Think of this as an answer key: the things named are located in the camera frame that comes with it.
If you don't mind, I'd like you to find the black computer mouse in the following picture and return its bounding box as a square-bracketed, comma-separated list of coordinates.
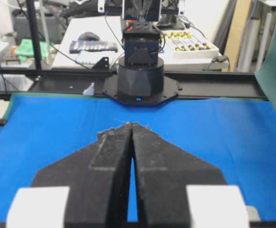
[78, 32, 100, 41]

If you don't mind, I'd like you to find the white desk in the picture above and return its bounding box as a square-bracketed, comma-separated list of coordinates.
[53, 16, 229, 72]

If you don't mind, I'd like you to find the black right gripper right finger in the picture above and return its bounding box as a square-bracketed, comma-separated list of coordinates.
[132, 123, 227, 228]

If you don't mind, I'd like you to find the black vertical pole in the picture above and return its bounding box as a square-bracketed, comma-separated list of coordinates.
[26, 0, 42, 70]

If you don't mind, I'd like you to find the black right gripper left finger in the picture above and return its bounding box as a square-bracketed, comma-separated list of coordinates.
[6, 124, 132, 228]

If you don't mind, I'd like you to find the screwdriver set tray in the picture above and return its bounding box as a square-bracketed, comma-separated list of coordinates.
[163, 29, 219, 59]

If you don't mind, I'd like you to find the blue table cloth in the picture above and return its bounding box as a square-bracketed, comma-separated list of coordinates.
[0, 93, 276, 222]

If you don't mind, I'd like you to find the black aluminium frame rail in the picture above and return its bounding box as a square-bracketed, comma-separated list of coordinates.
[0, 67, 267, 100]

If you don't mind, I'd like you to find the green cloth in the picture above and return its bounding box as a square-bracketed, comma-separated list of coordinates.
[15, 38, 53, 61]

